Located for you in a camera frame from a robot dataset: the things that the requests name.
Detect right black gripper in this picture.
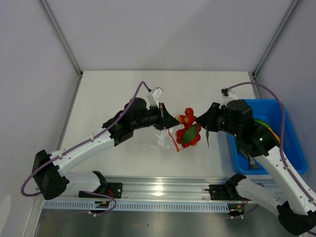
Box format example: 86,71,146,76
195,102,240,138

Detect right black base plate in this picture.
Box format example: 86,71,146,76
204,184,243,201

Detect blue plastic bin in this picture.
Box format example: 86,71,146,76
227,99,308,175

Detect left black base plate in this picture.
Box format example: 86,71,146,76
79,183,123,198

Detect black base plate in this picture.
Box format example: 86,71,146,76
79,183,123,198
204,184,243,201

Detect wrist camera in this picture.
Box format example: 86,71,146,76
221,88,238,103
147,87,164,107

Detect left aluminium frame post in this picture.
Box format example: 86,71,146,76
38,0,82,77

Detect aluminium frame post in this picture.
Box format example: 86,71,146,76
38,0,82,77
252,0,303,80

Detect clear orange zip top bag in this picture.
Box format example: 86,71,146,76
138,124,183,152

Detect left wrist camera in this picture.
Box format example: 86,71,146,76
147,87,164,107

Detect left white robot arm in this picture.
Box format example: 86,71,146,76
32,98,180,200

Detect right aluminium frame post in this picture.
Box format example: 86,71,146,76
252,0,303,80

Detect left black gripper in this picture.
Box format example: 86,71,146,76
132,103,179,130

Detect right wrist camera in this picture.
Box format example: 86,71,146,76
221,88,238,103

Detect red cherry tomato bunch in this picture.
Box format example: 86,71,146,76
174,107,202,151

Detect green chili pepper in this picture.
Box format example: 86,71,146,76
254,118,271,128

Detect grey toy fish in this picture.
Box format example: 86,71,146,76
240,149,260,170

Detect white slotted cable duct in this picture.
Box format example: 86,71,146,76
43,199,230,213

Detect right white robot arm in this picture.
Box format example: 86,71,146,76
196,100,316,236

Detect aluminium mounting rail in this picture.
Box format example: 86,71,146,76
33,175,279,203

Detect yellow bell pepper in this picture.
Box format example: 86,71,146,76
268,127,280,144

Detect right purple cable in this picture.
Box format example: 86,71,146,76
222,81,316,219

